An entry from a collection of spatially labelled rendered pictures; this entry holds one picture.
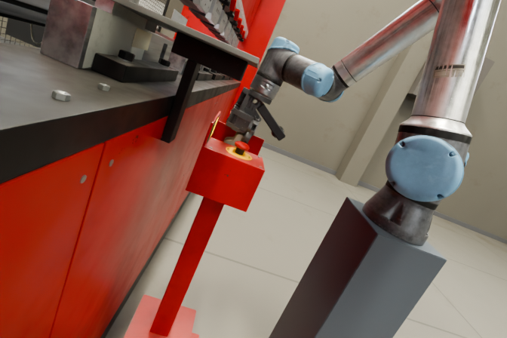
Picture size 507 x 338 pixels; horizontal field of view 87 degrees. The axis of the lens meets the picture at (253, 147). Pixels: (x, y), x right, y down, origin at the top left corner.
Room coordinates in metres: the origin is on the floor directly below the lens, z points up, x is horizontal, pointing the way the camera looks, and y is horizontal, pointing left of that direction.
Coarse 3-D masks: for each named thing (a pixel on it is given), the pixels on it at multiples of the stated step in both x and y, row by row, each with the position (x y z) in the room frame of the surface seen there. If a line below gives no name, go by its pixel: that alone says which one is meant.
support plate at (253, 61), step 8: (112, 0) 0.45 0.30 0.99; (120, 0) 0.45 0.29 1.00; (128, 8) 0.49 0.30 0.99; (136, 8) 0.45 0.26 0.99; (144, 8) 0.45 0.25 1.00; (144, 16) 0.51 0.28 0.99; (152, 16) 0.45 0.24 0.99; (160, 16) 0.46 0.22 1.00; (160, 24) 0.57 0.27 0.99; (168, 24) 0.46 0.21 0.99; (176, 24) 0.46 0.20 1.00; (184, 32) 0.48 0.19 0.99; (192, 32) 0.46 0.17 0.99; (200, 32) 0.46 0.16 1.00; (200, 40) 0.50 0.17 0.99; (208, 40) 0.46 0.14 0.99; (216, 40) 0.46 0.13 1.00; (224, 48) 0.46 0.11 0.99; (232, 48) 0.47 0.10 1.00; (240, 56) 0.47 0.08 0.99; (248, 56) 0.47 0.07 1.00; (256, 64) 0.50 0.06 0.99
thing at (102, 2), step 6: (96, 0) 0.47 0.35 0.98; (102, 0) 0.47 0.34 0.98; (108, 0) 0.47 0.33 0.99; (96, 6) 0.47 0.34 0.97; (102, 6) 0.47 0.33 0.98; (108, 6) 0.47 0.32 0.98; (108, 12) 0.47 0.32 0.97; (150, 24) 0.64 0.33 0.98; (156, 24) 0.67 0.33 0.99; (150, 30) 0.65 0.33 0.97
